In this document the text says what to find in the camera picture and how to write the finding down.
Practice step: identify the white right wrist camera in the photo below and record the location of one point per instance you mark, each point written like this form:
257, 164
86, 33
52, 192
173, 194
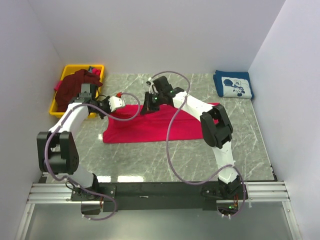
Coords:
152, 88

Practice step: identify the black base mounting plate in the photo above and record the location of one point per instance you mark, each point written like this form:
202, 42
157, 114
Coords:
161, 195

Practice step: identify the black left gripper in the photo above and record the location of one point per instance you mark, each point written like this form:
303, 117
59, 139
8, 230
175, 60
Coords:
106, 100

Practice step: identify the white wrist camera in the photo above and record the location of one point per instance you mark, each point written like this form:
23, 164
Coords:
116, 103
152, 88

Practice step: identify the bright red t-shirt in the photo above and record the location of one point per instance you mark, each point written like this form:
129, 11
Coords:
153, 127

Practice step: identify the pink garment in bin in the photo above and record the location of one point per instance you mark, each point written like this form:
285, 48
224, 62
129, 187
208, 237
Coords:
57, 86

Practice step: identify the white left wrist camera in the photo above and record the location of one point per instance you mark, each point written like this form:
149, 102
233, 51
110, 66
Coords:
116, 103

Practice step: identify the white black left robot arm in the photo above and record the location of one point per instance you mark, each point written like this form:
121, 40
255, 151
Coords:
56, 148

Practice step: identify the aluminium frame rail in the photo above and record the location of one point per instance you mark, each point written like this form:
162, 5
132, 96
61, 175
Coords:
54, 193

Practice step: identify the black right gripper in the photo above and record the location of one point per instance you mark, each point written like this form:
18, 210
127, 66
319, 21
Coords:
147, 107

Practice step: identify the dark maroon t-shirt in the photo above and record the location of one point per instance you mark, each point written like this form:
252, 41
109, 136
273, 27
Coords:
71, 87

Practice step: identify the folded blue printed t-shirt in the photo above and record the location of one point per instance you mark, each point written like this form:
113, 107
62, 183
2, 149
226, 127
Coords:
233, 84

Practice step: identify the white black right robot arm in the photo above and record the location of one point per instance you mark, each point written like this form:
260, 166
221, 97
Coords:
215, 125

